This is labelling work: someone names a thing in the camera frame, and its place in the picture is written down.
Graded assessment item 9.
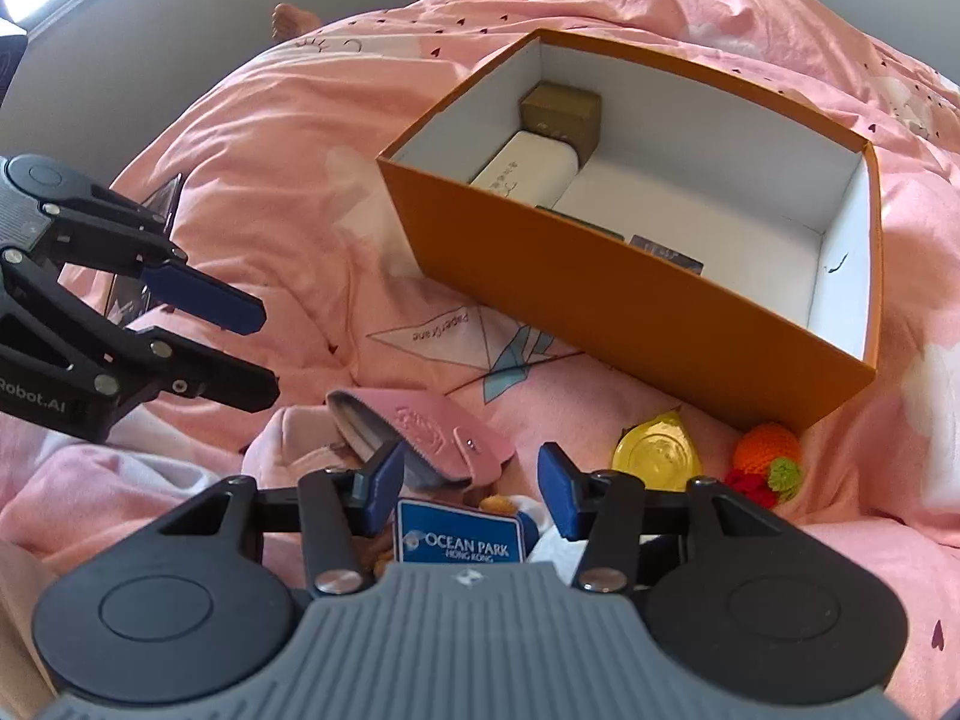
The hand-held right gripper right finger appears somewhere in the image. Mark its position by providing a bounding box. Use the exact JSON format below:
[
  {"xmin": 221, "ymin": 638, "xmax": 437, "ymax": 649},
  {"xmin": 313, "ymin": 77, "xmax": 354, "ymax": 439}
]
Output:
[{"xmin": 536, "ymin": 442, "xmax": 800, "ymax": 593}]

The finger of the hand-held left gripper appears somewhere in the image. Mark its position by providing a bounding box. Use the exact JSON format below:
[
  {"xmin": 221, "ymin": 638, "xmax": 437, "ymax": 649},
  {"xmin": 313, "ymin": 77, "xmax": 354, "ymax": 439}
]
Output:
[
  {"xmin": 0, "ymin": 244, "xmax": 280, "ymax": 415},
  {"xmin": 34, "ymin": 180, "xmax": 267, "ymax": 336}
]

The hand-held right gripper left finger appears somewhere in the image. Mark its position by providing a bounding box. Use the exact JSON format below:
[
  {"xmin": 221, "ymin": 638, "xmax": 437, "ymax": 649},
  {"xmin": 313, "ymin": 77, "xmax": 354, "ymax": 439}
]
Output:
[{"xmin": 154, "ymin": 439, "xmax": 406, "ymax": 597}]

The white black plush keychain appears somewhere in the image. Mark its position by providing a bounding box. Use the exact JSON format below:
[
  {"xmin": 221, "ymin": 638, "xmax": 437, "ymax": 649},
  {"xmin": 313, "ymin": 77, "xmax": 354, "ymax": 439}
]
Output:
[{"xmin": 517, "ymin": 499, "xmax": 590, "ymax": 567}]

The pink grey wallet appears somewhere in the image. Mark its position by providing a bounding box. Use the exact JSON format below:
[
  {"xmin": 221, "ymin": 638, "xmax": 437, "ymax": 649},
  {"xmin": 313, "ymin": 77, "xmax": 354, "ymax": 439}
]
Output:
[{"xmin": 328, "ymin": 388, "xmax": 518, "ymax": 492}]

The red panda plush keychain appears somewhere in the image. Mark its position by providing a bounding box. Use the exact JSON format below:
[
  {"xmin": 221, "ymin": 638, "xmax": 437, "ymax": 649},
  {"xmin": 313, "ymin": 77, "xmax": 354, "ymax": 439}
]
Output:
[{"xmin": 367, "ymin": 493, "xmax": 541, "ymax": 571}]

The pink mini backpack pouch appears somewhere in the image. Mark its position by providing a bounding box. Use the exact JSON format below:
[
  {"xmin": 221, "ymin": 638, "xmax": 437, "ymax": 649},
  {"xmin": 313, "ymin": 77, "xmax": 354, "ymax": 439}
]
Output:
[{"xmin": 241, "ymin": 405, "xmax": 376, "ymax": 481}]

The yellow plastic toy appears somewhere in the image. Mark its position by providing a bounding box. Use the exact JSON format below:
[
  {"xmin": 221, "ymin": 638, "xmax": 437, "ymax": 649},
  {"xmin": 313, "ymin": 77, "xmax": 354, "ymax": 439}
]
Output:
[{"xmin": 611, "ymin": 406, "xmax": 702, "ymax": 492}]

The orange cardboard box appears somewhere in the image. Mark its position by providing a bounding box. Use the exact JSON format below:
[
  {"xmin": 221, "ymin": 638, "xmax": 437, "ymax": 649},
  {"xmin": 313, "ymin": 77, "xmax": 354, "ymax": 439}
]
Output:
[{"xmin": 375, "ymin": 28, "xmax": 880, "ymax": 432}]

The crocheted orange fruit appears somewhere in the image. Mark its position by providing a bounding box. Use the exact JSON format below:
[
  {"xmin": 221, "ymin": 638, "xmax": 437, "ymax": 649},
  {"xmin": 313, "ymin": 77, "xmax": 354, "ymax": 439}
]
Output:
[{"xmin": 724, "ymin": 422, "xmax": 803, "ymax": 515}]

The long white box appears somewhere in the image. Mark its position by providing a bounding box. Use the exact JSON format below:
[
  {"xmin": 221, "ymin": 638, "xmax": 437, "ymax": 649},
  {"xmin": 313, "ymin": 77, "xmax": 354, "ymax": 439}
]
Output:
[{"xmin": 469, "ymin": 130, "xmax": 582, "ymax": 209}]

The small gold box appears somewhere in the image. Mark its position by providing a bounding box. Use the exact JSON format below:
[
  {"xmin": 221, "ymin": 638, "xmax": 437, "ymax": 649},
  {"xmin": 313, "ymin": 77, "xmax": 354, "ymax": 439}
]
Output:
[{"xmin": 520, "ymin": 81, "xmax": 603, "ymax": 155}]

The black smartphone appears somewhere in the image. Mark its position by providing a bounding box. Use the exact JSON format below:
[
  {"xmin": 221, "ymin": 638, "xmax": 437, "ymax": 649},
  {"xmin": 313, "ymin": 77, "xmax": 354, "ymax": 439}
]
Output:
[{"xmin": 105, "ymin": 172, "xmax": 185, "ymax": 320}]

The pink cloud print blanket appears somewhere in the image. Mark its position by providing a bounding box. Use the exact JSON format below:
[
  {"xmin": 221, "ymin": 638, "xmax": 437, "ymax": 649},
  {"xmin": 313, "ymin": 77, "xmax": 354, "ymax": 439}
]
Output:
[{"xmin": 0, "ymin": 0, "xmax": 960, "ymax": 720}]

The person's foot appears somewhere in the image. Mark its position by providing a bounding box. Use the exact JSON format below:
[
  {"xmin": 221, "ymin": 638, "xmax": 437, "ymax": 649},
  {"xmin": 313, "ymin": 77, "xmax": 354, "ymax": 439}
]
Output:
[{"xmin": 270, "ymin": 2, "xmax": 323, "ymax": 42}]

